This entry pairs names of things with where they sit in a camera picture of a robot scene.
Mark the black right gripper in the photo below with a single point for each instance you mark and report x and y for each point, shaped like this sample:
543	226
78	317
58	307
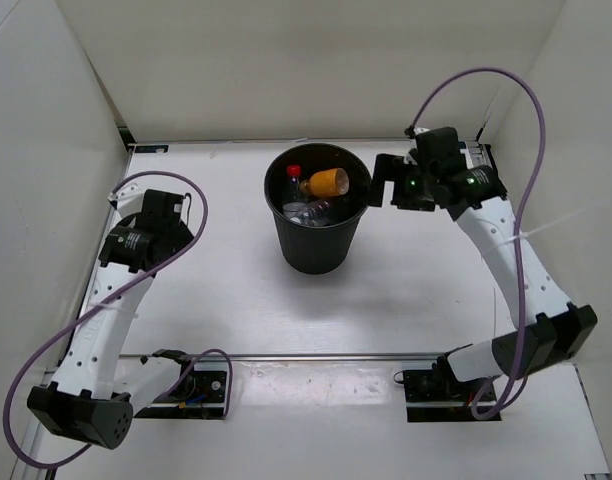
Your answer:
387	168

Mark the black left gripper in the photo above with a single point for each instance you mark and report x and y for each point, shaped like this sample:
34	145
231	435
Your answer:
182	235

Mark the orange juice bottle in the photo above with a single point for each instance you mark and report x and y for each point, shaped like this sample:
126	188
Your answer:
326	184

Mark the blue orange label bottle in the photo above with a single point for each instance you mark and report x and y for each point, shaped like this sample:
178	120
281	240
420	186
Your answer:
299	213

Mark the red label water bottle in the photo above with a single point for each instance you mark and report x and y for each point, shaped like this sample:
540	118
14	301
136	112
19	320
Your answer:
292	197

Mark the clear unlabeled plastic bottle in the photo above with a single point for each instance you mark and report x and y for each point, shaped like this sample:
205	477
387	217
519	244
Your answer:
323	212

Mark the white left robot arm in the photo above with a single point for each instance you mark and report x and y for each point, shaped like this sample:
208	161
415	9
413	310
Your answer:
85	401

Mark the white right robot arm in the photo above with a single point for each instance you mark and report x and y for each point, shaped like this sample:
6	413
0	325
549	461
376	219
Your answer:
549	327

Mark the black plastic bin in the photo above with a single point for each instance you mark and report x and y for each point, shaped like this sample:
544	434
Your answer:
318	249

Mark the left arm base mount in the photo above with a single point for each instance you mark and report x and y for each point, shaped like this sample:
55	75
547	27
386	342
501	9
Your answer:
203	390

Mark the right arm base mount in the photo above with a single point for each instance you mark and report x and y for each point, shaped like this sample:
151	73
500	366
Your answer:
432	396

